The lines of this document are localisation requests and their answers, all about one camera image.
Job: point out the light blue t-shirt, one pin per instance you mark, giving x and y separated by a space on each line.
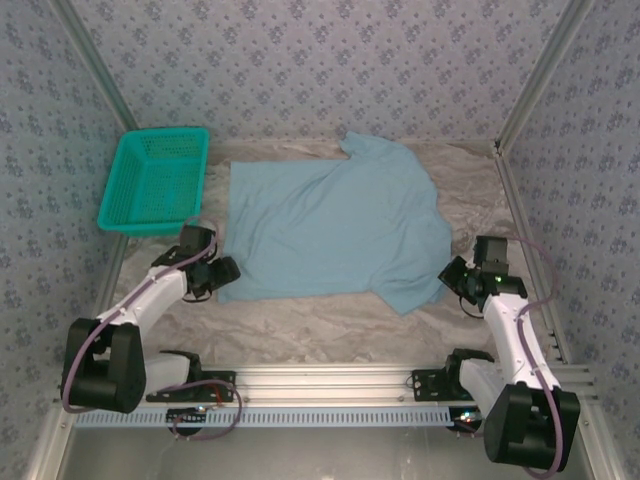
325 225

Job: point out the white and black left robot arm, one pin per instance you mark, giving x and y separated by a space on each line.
145 295

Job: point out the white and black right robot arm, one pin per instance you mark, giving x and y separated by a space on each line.
515 340

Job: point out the green plastic basket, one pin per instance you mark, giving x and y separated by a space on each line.
150 185

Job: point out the small black controller board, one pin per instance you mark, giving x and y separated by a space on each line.
187 419
467 420

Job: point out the steel sheet panel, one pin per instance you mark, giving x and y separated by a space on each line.
325 455

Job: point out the aluminium side rail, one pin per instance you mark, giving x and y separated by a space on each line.
519 210
118 250

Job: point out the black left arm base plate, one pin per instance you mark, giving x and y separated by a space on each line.
225 385

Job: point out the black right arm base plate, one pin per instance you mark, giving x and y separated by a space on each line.
425 385

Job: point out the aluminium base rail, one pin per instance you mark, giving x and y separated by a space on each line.
325 385

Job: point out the aluminium frame beam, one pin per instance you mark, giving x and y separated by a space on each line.
600 445
47 445

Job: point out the aluminium corner post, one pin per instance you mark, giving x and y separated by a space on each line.
545 65
97 65

